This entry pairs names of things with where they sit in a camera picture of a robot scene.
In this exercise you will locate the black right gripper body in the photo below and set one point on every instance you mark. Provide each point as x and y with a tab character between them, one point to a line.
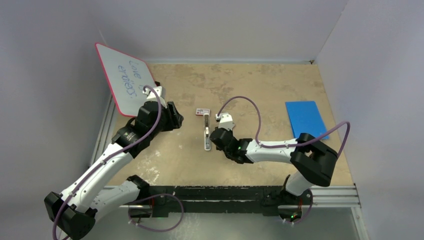
227	154

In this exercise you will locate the red framed whiteboard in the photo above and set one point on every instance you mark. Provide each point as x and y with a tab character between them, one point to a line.
126	76

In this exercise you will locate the blue notebook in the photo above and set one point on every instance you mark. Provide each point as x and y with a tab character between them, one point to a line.
305	117

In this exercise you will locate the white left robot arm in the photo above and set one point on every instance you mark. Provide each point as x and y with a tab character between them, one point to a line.
77	208

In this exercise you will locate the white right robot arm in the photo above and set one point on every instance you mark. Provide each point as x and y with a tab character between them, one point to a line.
314	160

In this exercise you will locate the aluminium frame rail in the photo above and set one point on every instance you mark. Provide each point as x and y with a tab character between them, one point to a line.
334	195

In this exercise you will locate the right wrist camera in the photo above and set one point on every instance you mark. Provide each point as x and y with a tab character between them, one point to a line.
225	121

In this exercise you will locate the white stapler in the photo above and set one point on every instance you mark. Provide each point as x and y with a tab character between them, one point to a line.
206	131

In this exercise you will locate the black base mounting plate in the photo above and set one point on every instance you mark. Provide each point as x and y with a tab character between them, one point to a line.
177	207

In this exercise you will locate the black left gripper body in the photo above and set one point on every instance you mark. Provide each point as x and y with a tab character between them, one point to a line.
165	123

